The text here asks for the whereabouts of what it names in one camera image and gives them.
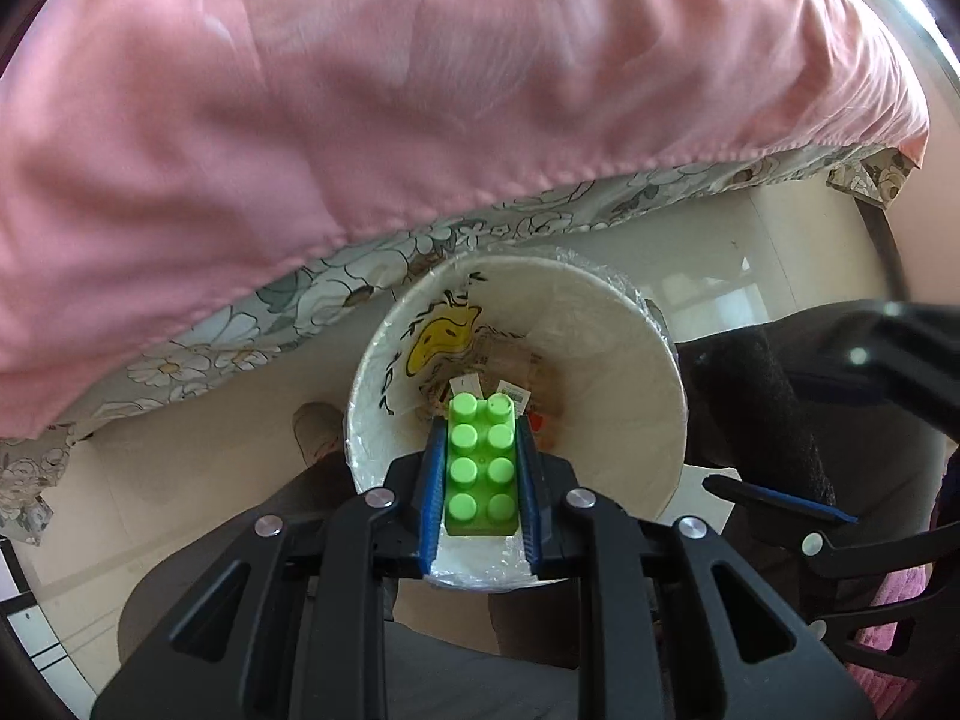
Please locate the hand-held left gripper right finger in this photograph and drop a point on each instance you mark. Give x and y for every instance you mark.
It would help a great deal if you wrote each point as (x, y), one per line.
(530, 510)

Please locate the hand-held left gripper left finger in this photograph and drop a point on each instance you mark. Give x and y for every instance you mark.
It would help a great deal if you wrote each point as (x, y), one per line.
(430, 510)

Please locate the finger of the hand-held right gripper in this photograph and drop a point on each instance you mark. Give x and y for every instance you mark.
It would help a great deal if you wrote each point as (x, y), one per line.
(862, 352)
(780, 499)

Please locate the green toy brick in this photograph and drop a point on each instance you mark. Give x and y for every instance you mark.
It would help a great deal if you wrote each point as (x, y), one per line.
(480, 465)

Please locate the white bin with smiley bag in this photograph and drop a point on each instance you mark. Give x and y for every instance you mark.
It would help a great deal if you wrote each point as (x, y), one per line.
(600, 390)

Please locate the black curved metal bar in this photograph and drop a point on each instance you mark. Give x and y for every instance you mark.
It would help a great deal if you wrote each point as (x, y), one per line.
(885, 247)

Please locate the person's left leg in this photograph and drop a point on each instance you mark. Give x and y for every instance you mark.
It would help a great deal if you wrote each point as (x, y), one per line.
(450, 660)

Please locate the pink quilted cushion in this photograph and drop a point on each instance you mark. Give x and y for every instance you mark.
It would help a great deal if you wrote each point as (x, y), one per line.
(900, 600)

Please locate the grey floral bed sheet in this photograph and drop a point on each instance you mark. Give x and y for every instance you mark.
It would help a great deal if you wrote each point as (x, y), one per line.
(225, 330)

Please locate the pink floral bedspread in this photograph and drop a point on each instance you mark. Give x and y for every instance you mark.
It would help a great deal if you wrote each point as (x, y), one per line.
(375, 112)

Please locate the white bed frame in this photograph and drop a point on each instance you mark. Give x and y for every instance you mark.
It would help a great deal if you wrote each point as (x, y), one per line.
(817, 240)

